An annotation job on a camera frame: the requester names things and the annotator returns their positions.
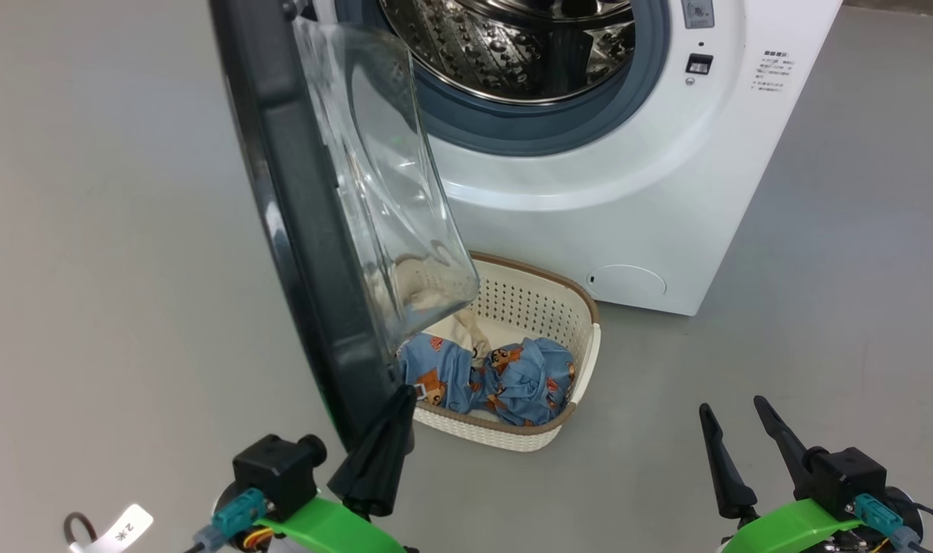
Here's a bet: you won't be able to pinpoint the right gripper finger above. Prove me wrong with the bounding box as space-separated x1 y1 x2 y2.
753 396 826 502
699 403 759 520

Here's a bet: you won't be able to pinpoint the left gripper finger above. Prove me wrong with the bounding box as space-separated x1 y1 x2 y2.
351 384 418 518
327 422 382 505

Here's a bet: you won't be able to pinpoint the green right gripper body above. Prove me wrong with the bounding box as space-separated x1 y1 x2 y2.
718 499 864 553

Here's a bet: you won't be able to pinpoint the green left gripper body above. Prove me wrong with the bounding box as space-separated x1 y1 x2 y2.
243 496 407 553

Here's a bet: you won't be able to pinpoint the blue cartoon garment with cream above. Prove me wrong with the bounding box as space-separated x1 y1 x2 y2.
397 307 491 409

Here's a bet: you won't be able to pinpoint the blue cartoon print garment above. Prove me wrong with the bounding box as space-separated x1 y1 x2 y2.
470 336 578 427

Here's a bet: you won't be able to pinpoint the black round glass washer door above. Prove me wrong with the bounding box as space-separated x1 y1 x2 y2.
209 0 482 455

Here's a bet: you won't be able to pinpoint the white front-load washing machine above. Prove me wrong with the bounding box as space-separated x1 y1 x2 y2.
313 0 843 316

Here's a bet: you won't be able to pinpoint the stainless steel washing machine drum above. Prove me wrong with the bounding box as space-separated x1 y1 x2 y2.
378 0 637 104

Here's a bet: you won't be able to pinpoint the cream perforated laundry basket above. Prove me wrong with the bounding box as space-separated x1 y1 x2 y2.
393 252 601 452

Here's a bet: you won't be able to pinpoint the white round filter cover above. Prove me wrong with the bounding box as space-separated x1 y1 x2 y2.
587 264 667 299

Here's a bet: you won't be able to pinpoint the grey instruction sticker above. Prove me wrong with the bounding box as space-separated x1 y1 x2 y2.
681 0 716 30

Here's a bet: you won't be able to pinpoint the teal camera cable connector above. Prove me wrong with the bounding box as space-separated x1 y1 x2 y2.
211 488 271 542
854 494 924 550

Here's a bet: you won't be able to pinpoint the white paper cable tag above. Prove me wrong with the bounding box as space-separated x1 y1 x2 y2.
71 503 154 553

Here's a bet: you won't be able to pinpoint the dark brown cable loop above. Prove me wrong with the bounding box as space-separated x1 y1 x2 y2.
63 512 98 548

